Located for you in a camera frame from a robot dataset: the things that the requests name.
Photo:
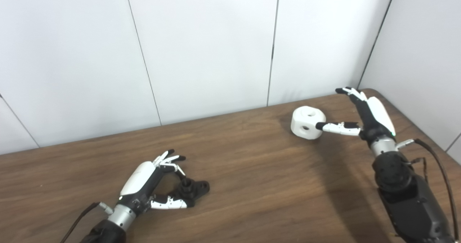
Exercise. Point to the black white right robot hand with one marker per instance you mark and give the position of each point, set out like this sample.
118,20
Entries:
376,117

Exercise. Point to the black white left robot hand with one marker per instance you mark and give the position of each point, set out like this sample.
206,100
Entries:
138,178

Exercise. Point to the black plastic holder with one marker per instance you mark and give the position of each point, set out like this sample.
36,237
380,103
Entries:
198,190

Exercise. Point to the round white plastic piece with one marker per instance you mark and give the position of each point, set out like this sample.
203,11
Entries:
300,118

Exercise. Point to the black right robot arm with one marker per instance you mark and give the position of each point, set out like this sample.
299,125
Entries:
407,199

